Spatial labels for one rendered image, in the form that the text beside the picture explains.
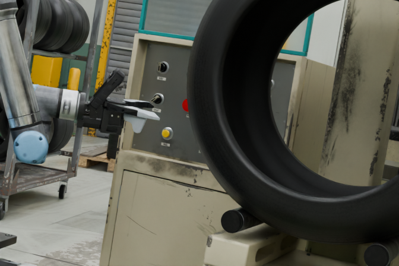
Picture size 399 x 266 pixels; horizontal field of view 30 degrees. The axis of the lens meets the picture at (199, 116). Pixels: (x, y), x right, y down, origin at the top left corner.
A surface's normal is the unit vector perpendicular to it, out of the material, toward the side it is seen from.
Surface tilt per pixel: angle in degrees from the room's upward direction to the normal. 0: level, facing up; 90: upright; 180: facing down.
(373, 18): 90
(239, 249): 90
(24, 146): 90
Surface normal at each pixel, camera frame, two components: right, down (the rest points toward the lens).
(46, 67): -0.25, 0.01
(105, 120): 0.16, 0.22
